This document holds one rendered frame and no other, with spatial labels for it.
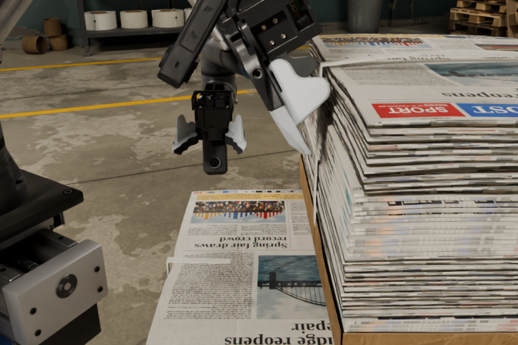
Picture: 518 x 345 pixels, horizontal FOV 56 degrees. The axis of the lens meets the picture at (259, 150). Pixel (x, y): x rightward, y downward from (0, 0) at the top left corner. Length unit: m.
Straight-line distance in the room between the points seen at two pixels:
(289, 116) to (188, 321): 0.23
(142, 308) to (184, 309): 1.31
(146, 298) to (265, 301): 1.37
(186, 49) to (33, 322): 0.42
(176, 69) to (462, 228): 0.29
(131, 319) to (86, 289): 1.05
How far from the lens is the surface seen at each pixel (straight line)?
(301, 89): 0.45
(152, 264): 2.04
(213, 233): 0.64
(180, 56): 0.48
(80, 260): 0.73
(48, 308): 0.73
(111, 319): 1.82
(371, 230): 0.38
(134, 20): 6.36
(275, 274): 0.57
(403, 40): 0.65
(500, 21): 6.83
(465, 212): 0.39
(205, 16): 0.47
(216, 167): 0.93
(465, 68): 0.54
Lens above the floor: 1.17
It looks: 23 degrees down
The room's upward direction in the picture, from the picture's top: straight up
